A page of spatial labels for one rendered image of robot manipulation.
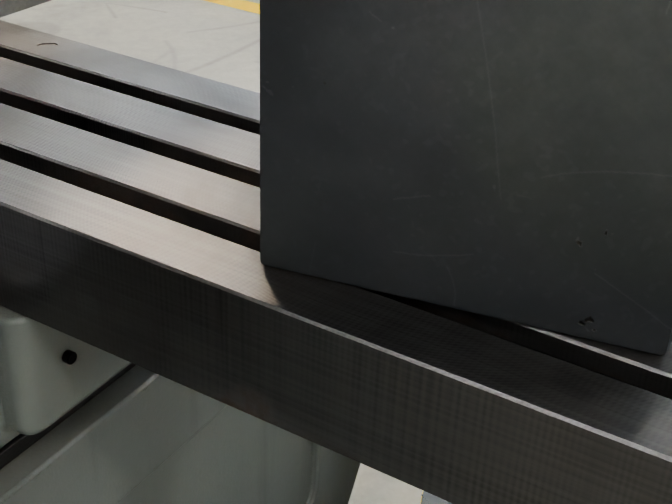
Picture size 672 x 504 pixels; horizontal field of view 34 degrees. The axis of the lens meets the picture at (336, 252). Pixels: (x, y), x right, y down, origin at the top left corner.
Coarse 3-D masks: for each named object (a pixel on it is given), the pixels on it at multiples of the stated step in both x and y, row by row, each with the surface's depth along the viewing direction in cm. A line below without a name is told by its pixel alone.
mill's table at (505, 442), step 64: (0, 64) 83; (64, 64) 84; (128, 64) 84; (0, 128) 73; (64, 128) 74; (128, 128) 74; (192, 128) 74; (256, 128) 76; (0, 192) 66; (64, 192) 66; (128, 192) 67; (192, 192) 67; (256, 192) 67; (0, 256) 67; (64, 256) 64; (128, 256) 61; (192, 256) 60; (256, 256) 60; (64, 320) 66; (128, 320) 63; (192, 320) 60; (256, 320) 57; (320, 320) 55; (384, 320) 56; (448, 320) 56; (192, 384) 63; (256, 384) 60; (320, 384) 57; (384, 384) 54; (448, 384) 52; (512, 384) 51; (576, 384) 52; (640, 384) 54; (384, 448) 56; (448, 448) 54; (512, 448) 52; (576, 448) 50; (640, 448) 48
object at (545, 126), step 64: (320, 0) 51; (384, 0) 50; (448, 0) 48; (512, 0) 47; (576, 0) 46; (640, 0) 46; (320, 64) 52; (384, 64) 51; (448, 64) 50; (512, 64) 49; (576, 64) 48; (640, 64) 47; (320, 128) 54; (384, 128) 53; (448, 128) 51; (512, 128) 50; (576, 128) 49; (640, 128) 48; (320, 192) 56; (384, 192) 54; (448, 192) 53; (512, 192) 52; (576, 192) 51; (640, 192) 50; (320, 256) 58; (384, 256) 56; (448, 256) 55; (512, 256) 54; (576, 256) 52; (640, 256) 51; (512, 320) 56; (576, 320) 54; (640, 320) 53
